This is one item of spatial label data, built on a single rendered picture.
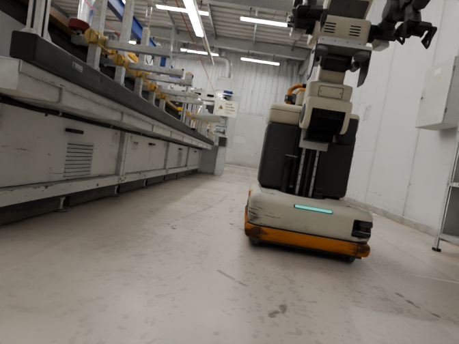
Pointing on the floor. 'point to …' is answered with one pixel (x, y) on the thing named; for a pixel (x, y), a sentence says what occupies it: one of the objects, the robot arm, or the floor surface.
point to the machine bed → (73, 145)
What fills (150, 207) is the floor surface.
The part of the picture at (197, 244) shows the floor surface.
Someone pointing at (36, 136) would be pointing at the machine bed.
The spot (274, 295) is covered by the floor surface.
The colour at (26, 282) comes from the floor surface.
